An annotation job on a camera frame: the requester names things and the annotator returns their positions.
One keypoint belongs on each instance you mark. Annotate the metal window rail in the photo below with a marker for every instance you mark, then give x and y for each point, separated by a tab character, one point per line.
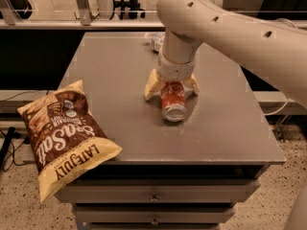
96	25

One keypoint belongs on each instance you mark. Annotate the red coke can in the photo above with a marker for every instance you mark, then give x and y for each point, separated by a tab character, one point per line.
173	101

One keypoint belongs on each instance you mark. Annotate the grey lower drawer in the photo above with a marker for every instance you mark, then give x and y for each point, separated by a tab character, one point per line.
153	213

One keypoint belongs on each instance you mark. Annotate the grey upper drawer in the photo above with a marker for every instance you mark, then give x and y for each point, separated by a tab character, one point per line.
206	191

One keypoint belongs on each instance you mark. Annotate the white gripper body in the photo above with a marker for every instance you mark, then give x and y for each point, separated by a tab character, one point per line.
176	70

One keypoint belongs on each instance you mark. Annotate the grey drawer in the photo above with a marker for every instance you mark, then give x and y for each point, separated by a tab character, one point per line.
153	213
206	191

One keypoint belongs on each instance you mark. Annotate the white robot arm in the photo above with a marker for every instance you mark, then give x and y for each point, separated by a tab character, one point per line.
275	52

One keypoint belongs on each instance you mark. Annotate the brown yellow chip bag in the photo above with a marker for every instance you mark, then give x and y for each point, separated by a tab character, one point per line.
65	138

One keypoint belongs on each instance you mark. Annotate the white plastic water bottle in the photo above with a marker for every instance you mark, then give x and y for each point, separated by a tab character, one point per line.
155	40

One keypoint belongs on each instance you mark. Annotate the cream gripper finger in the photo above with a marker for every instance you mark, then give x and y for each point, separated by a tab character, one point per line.
192	84
154	84

